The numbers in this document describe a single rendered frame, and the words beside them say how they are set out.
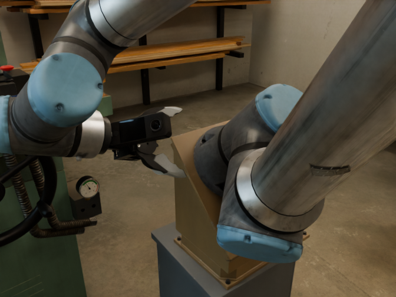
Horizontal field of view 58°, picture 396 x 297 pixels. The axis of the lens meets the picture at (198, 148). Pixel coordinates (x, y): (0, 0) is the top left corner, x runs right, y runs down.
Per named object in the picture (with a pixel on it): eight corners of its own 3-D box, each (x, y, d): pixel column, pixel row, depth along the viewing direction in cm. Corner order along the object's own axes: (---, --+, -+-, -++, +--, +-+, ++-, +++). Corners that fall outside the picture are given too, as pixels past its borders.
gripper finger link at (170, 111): (162, 104, 83) (135, 122, 77) (178, 96, 78) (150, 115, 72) (169, 115, 83) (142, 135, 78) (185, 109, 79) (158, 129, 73)
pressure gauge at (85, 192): (81, 207, 105) (78, 182, 101) (76, 201, 107) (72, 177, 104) (101, 199, 108) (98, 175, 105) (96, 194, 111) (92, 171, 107)
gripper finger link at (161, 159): (172, 178, 81) (143, 152, 77) (190, 175, 76) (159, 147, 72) (167, 190, 79) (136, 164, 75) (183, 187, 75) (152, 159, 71)
